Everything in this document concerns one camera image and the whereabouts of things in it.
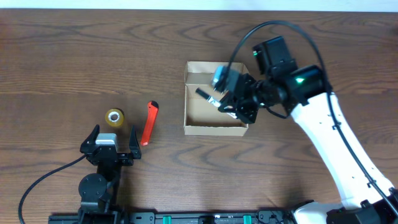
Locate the yellow tape roll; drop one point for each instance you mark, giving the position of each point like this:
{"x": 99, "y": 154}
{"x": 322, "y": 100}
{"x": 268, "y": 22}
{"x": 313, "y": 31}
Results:
{"x": 114, "y": 117}

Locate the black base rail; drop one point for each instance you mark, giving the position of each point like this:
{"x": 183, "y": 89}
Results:
{"x": 260, "y": 217}

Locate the cardboard box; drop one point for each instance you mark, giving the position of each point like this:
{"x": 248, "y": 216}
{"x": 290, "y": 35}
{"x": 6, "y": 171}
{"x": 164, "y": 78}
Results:
{"x": 200, "y": 116}

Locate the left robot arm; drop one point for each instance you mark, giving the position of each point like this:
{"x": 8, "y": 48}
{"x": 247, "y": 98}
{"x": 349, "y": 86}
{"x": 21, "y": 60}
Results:
{"x": 99, "y": 190}

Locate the black marker pen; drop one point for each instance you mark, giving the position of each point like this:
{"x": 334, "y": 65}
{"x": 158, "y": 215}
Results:
{"x": 214, "y": 101}

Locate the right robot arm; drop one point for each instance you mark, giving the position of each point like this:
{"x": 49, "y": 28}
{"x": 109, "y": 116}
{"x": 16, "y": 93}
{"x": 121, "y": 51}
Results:
{"x": 367, "y": 196}

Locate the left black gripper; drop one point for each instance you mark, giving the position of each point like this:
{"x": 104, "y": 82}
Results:
{"x": 109, "y": 157}

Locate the orange utility knife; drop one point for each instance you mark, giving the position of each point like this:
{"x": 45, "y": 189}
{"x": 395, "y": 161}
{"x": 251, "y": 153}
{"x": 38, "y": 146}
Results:
{"x": 152, "y": 112}

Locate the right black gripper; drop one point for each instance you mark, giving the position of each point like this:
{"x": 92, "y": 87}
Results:
{"x": 237, "y": 104}

